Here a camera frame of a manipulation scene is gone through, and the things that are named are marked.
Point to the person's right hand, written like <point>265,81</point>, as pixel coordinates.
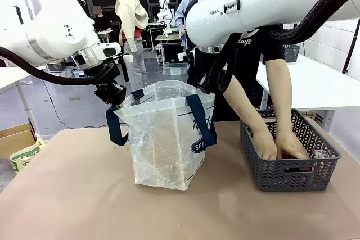
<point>267,145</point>

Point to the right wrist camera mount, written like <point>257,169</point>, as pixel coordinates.
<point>181,56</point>

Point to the white table with round leg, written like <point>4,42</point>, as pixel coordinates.
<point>11,77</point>

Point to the person in red shirt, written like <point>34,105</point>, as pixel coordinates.
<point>180,15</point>

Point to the mannequin with cream shirt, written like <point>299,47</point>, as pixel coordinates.
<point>130,15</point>

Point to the black tripod leg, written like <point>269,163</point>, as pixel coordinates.
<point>351,49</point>

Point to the person's right forearm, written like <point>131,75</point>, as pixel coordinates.
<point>242,105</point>

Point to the seated person in black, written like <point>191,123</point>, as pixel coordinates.
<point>102,22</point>

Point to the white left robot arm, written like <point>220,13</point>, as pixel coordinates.
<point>56,32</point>

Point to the person in black t-shirt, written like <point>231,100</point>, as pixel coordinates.
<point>250,54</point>

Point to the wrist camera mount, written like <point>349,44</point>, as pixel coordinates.
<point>181,56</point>
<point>128,58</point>

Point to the black tripod stand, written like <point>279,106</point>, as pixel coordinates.
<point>19,15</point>

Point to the person's left hand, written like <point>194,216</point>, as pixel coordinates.
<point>292,144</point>

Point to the white side table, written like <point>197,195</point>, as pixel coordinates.
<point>315,82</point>

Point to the small wood top table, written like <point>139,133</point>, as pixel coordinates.
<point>168,37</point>

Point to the green and white sack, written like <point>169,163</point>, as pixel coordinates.
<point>24,158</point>

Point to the clear plastic storage box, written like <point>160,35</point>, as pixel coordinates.
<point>174,68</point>

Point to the clear plastic package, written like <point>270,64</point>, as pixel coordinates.
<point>320,154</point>

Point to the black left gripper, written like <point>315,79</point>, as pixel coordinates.
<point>109,94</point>

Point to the brown cardboard box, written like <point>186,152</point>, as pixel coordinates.
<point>14,141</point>

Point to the grey wall board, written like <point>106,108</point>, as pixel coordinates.
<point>31,4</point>

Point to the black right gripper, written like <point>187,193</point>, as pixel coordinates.
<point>201,65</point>

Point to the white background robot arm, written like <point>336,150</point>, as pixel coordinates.
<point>164,12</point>

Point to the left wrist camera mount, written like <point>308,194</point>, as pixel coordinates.
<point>128,58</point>

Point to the person's left forearm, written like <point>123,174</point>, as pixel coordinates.
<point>281,96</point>

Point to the red packaged item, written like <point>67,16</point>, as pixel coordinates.
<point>287,155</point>

